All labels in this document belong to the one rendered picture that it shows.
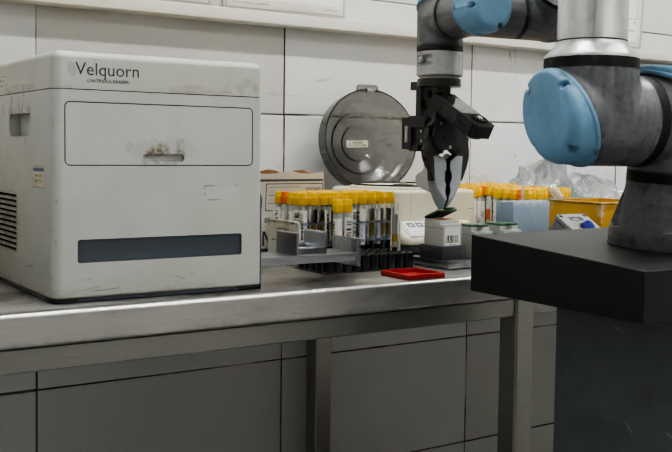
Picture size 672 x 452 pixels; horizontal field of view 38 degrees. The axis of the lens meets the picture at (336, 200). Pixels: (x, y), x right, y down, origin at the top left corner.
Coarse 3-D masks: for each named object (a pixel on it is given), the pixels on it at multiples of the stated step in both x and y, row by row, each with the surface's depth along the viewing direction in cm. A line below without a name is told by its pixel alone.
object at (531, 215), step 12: (504, 204) 170; (516, 204) 169; (528, 204) 171; (540, 204) 173; (504, 216) 170; (516, 216) 169; (528, 216) 171; (540, 216) 173; (528, 228) 171; (540, 228) 174
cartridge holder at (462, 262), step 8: (424, 248) 157; (432, 248) 156; (440, 248) 154; (448, 248) 155; (456, 248) 156; (464, 248) 157; (416, 256) 159; (424, 256) 157; (432, 256) 156; (440, 256) 154; (448, 256) 155; (456, 256) 156; (464, 256) 157; (416, 264) 159; (424, 264) 157; (432, 264) 155; (440, 264) 154; (448, 264) 152; (456, 264) 153; (464, 264) 154
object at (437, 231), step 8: (432, 224) 156; (440, 224) 155; (448, 224) 155; (456, 224) 156; (424, 232) 158; (432, 232) 156; (440, 232) 155; (448, 232) 155; (456, 232) 156; (424, 240) 158; (432, 240) 156; (440, 240) 155; (448, 240) 155; (456, 240) 156
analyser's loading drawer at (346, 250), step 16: (288, 240) 136; (304, 240) 141; (320, 240) 138; (336, 240) 144; (352, 240) 140; (272, 256) 133; (288, 256) 133; (304, 256) 134; (320, 256) 136; (336, 256) 137; (352, 256) 139
